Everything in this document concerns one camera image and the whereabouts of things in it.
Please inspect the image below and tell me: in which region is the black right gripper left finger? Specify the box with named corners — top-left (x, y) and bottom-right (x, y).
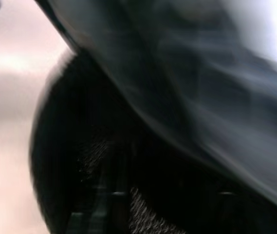
top-left (28, 52), bottom-right (131, 234)

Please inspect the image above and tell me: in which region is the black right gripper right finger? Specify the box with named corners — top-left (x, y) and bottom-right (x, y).
top-left (128, 136), bottom-right (277, 234)

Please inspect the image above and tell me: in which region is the black drawstring pouch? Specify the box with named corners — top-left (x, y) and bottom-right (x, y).
top-left (35, 0), bottom-right (277, 216)

